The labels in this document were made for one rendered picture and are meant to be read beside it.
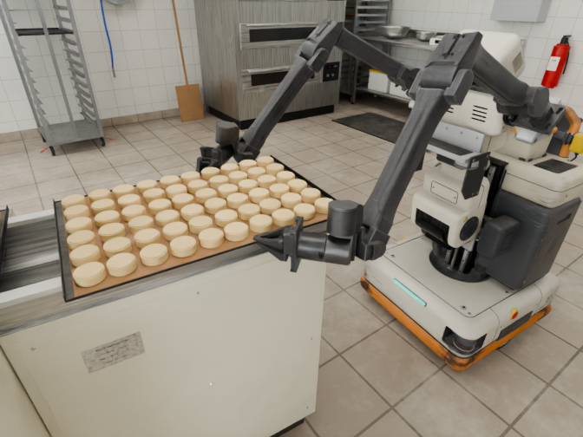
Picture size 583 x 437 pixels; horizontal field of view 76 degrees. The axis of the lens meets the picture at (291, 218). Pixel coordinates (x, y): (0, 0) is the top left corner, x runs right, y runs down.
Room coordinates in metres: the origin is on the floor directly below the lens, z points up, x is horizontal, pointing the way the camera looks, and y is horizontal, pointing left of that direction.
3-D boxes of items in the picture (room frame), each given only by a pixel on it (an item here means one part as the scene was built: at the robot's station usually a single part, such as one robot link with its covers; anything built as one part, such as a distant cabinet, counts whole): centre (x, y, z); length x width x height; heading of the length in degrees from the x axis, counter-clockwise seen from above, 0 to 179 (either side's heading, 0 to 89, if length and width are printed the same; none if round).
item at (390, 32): (5.48, -1.31, 0.95); 0.39 x 0.39 x 0.14
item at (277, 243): (0.65, 0.03, 0.89); 0.09 x 0.07 x 0.07; 77
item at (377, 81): (5.49, -1.33, 0.36); 0.46 x 0.38 x 0.26; 124
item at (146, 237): (0.63, 0.29, 0.91); 0.05 x 0.05 x 0.02
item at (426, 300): (1.40, -0.80, 0.16); 0.67 x 0.64 x 0.25; 121
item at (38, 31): (3.69, 2.26, 1.05); 0.60 x 0.40 x 0.01; 39
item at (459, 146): (1.25, -0.54, 0.87); 0.28 x 0.16 x 0.22; 31
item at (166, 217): (0.71, 0.28, 0.91); 0.05 x 0.05 x 0.02
